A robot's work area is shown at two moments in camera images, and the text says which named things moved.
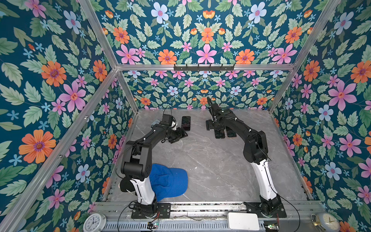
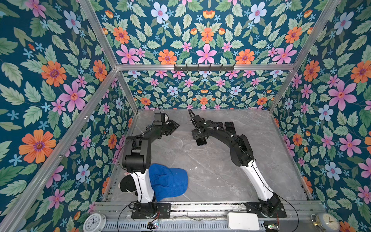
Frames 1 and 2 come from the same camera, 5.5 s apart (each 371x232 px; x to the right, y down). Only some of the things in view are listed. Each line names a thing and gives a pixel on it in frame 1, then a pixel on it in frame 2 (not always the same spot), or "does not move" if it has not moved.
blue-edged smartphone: [186, 123] -> [200, 141]
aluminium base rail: [204, 217] does not move
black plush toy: [125, 183] does not move
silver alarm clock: [326, 221] does not move
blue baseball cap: [168, 182] does not move
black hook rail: [204, 68] does not move
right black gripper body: [212, 124] -> [196, 135]
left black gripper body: [175, 134] -> [168, 127]
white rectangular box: [243, 221] does not move
